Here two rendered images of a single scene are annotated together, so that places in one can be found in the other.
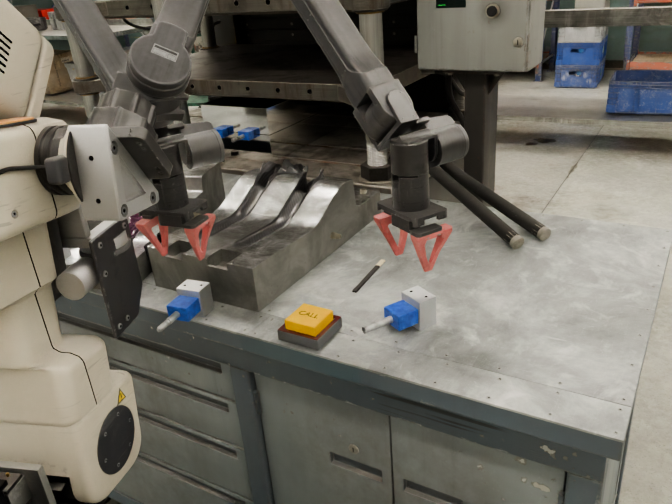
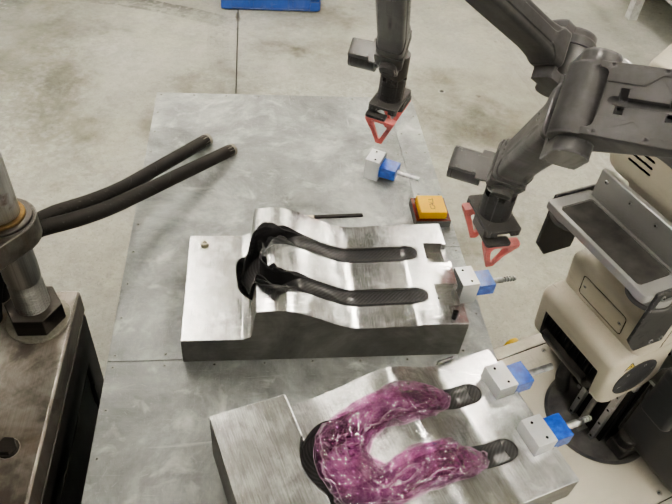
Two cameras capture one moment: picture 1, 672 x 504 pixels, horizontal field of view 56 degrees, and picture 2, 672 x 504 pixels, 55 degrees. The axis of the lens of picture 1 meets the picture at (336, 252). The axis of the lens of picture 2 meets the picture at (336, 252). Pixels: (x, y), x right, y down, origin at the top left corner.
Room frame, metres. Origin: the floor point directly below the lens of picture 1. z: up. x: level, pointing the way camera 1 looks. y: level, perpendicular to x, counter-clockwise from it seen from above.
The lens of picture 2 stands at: (1.82, 0.75, 1.76)
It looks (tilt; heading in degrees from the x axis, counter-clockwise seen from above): 44 degrees down; 228
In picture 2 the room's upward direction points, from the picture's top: 7 degrees clockwise
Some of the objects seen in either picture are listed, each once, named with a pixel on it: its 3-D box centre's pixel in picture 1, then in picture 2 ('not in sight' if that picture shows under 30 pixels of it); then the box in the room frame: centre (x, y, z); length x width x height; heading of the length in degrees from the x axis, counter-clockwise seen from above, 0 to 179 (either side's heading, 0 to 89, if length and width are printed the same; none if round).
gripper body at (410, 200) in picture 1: (410, 194); (391, 88); (0.91, -0.12, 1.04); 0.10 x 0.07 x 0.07; 29
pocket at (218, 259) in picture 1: (225, 264); (434, 259); (1.06, 0.21, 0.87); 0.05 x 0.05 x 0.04; 58
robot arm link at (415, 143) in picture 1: (412, 154); (393, 62); (0.92, -0.13, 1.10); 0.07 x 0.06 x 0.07; 123
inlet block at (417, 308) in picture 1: (396, 317); (393, 170); (0.90, -0.09, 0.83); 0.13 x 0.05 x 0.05; 120
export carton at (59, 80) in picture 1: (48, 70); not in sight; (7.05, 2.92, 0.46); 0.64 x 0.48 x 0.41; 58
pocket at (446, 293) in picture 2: (182, 255); (446, 300); (1.11, 0.30, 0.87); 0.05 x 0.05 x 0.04; 58
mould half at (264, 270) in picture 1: (275, 218); (321, 279); (1.27, 0.13, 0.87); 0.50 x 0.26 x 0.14; 148
